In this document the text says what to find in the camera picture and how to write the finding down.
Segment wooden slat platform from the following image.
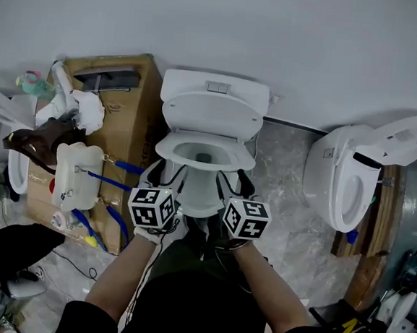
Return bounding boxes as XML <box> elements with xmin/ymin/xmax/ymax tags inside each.
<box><xmin>325</xmin><ymin>159</ymin><xmax>410</xmax><ymax>314</ymax></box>

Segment large cardboard box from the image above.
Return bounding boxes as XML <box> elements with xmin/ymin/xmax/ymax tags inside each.
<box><xmin>21</xmin><ymin>44</ymin><xmax>167</xmax><ymax>259</ymax></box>

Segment green spray bottle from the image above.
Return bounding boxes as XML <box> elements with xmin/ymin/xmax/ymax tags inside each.
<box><xmin>14</xmin><ymin>69</ymin><xmax>59</xmax><ymax>101</ymax></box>

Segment brown leather bag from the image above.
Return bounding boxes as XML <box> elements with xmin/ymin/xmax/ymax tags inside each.
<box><xmin>0</xmin><ymin>113</ymin><xmax>89</xmax><ymax>178</ymax></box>

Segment person's left forearm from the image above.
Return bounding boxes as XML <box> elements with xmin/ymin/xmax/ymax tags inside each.
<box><xmin>81</xmin><ymin>230</ymin><xmax>164</xmax><ymax>326</ymax></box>

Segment white handbag with blue straps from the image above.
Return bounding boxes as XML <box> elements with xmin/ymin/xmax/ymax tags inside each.
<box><xmin>46</xmin><ymin>140</ymin><xmax>147</xmax><ymax>251</ymax></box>

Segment small blue item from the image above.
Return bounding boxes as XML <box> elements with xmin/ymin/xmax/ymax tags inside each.
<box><xmin>345</xmin><ymin>228</ymin><xmax>361</xmax><ymax>246</ymax></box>

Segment black power tool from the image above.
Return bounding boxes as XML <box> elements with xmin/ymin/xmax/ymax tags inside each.
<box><xmin>395</xmin><ymin>245</ymin><xmax>417</xmax><ymax>294</ymax></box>

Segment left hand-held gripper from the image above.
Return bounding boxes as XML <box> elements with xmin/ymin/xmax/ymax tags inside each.
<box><xmin>124</xmin><ymin>155</ymin><xmax>189</xmax><ymax>247</ymax></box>

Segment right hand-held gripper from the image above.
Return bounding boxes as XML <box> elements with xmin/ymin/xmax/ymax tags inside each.
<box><xmin>210</xmin><ymin>167</ymin><xmax>278</xmax><ymax>243</ymax></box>

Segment white rounded device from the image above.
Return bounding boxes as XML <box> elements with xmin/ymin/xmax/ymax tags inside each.
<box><xmin>374</xmin><ymin>288</ymin><xmax>417</xmax><ymax>333</ymax></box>

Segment person's black shirt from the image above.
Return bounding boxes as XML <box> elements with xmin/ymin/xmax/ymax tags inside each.
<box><xmin>54</xmin><ymin>257</ymin><xmax>343</xmax><ymax>333</ymax></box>

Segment white toilet lid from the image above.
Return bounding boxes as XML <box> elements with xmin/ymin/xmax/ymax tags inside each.
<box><xmin>159</xmin><ymin>87</ymin><xmax>267</xmax><ymax>147</ymax></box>

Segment person's right forearm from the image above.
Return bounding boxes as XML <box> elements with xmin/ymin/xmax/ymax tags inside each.
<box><xmin>225</xmin><ymin>241</ymin><xmax>319</xmax><ymax>333</ymax></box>

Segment black floor cable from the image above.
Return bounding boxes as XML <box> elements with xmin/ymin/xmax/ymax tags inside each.
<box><xmin>48</xmin><ymin>248</ymin><xmax>100</xmax><ymax>282</ymax></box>

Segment white toilet with tank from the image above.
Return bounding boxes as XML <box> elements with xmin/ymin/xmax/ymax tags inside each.
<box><xmin>148</xmin><ymin>66</ymin><xmax>273</xmax><ymax>225</ymax></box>

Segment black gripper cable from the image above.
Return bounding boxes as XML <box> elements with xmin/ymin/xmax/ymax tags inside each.
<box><xmin>124</xmin><ymin>213</ymin><xmax>181</xmax><ymax>329</ymax></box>

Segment white smart toilet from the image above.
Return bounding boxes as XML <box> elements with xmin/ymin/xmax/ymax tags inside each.
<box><xmin>298</xmin><ymin>104</ymin><xmax>417</xmax><ymax>241</ymax></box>

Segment person's dark trousers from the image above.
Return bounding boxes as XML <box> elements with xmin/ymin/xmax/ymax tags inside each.
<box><xmin>147</xmin><ymin>211</ymin><xmax>263</xmax><ymax>298</ymax></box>

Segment dark grey flat panel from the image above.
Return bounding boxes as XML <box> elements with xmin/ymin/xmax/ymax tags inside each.
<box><xmin>71</xmin><ymin>61</ymin><xmax>142</xmax><ymax>98</ymax></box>

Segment black toolbox with yellow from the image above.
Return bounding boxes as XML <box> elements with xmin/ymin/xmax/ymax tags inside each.
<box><xmin>307</xmin><ymin>296</ymin><xmax>390</xmax><ymax>333</ymax></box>

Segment small pink white bottle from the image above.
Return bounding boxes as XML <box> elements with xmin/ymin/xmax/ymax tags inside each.
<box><xmin>50</xmin><ymin>209</ymin><xmax>77</xmax><ymax>234</ymax></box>

